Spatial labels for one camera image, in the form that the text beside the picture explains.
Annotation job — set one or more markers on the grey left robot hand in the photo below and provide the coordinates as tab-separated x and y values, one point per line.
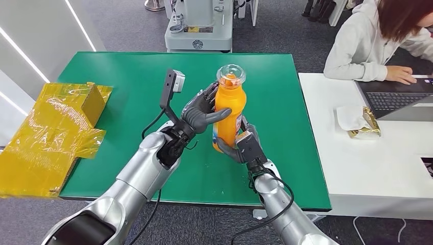
199	115

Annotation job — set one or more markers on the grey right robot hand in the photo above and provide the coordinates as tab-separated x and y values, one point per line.
228	154

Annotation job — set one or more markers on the orange detergent bottle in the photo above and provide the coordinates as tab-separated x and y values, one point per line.
230	101

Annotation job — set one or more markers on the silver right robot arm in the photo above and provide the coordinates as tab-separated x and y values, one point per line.
280	209

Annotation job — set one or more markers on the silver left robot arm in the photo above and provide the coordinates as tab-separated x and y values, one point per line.
135	179

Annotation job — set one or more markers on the white table foot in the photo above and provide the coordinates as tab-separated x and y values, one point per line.
258	214

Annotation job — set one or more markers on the grey machine base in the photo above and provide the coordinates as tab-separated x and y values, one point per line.
199	33

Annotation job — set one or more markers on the white furniture panel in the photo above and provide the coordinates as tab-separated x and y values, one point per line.
253	11
337	13

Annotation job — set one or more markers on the chrome stand base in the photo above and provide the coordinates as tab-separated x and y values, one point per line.
154	5

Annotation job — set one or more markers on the white paper napkin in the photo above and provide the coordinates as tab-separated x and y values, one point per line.
350	118

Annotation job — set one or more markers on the gold foil wrapper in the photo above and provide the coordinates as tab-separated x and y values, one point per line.
371	123

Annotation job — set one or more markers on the yellow taped cardboard box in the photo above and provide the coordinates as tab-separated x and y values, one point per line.
47	142

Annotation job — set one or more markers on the black objects on floor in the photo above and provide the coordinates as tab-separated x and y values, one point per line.
318	10

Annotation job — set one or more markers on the person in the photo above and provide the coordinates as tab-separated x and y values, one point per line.
358	47

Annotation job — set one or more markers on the grey laptop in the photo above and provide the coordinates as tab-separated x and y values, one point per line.
395	99

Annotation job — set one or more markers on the person's hand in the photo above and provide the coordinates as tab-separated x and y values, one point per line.
401	74

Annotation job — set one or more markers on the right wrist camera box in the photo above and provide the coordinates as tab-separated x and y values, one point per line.
252	148

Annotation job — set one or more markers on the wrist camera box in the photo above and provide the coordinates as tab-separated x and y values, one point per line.
169	88
252	148

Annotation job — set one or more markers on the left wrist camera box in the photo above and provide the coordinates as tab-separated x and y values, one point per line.
169	88

